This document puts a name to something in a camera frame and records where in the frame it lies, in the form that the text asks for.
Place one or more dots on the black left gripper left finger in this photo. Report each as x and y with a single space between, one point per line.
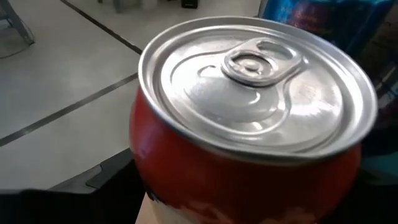
77 205

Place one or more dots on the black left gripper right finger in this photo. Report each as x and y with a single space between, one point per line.
373 205

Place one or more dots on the red soda can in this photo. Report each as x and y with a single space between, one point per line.
248 93

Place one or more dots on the slim blue silver can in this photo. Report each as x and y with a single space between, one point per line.
326 18

